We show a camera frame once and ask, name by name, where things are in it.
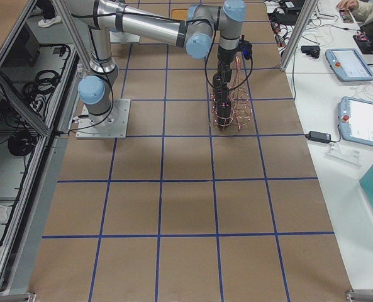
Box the smartphone on desk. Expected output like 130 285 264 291
338 9 354 23

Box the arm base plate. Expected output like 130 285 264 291
75 99 131 139
109 30 140 44

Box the teach pendant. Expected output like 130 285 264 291
338 96 373 147
325 48 373 82

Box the copper wire bottle basket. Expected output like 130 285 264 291
211 56 252 130

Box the white sneaker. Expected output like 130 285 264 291
38 16 62 28

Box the black webcam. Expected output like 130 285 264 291
301 45 320 59

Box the clear acrylic stand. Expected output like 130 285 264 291
325 143 362 169

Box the lower teach pendant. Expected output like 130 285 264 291
338 96 373 147

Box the aluminium side frame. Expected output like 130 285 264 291
0 1 78 294

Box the wooden tray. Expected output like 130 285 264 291
170 8 188 21

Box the black power adapter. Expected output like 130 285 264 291
305 131 331 143

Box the gripper braided cable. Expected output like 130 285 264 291
204 34 253 92

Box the person at desk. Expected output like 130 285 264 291
336 0 373 60

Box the upper teach pendant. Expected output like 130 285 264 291
325 48 373 82

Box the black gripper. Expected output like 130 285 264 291
217 47 237 83

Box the dark wine bottle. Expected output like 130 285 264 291
212 72 223 90
214 86 230 103
216 100 231 129

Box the aluminium frame post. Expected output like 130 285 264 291
279 0 317 72

